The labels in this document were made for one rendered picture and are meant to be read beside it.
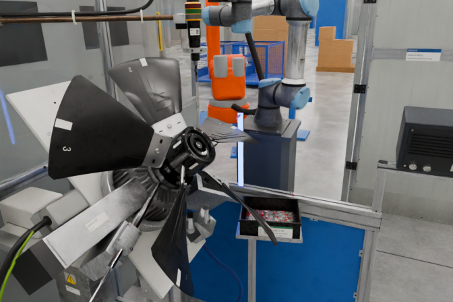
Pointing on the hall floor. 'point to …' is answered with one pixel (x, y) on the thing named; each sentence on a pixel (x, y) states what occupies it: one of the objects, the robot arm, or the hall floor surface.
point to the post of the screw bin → (251, 269)
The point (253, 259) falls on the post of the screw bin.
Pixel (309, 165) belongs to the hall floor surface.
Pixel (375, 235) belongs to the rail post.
